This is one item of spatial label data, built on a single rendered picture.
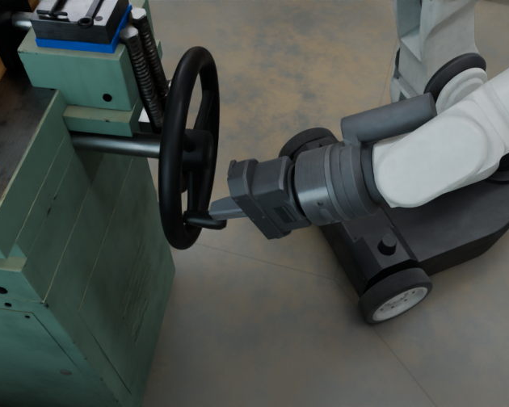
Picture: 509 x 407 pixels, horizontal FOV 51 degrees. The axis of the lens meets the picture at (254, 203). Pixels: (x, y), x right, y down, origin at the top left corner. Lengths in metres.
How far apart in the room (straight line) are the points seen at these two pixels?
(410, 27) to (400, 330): 0.80
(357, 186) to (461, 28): 0.63
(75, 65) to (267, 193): 0.30
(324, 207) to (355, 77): 1.59
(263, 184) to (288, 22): 1.82
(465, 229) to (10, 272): 1.18
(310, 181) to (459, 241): 0.99
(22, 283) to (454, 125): 0.56
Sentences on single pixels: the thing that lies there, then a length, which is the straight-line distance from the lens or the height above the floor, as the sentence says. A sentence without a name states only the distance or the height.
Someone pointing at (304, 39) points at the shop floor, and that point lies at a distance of 2.30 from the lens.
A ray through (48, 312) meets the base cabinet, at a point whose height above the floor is 0.68.
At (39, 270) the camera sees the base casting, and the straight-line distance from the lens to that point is 0.78.
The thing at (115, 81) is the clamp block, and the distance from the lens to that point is 0.73.
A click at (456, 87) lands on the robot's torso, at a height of 0.65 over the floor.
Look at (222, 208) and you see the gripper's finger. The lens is 0.67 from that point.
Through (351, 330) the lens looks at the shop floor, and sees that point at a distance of 1.53.
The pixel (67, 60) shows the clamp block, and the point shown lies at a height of 0.95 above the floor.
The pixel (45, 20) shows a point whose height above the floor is 1.00.
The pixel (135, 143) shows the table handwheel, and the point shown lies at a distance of 0.78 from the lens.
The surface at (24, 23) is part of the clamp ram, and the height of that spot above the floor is 0.96.
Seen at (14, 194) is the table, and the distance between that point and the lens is 0.69.
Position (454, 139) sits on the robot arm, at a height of 1.03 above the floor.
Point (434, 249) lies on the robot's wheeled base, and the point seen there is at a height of 0.17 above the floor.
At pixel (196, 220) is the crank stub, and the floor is 0.82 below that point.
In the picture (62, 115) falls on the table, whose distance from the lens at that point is 0.79.
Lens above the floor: 1.39
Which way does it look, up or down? 55 degrees down
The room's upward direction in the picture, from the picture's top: straight up
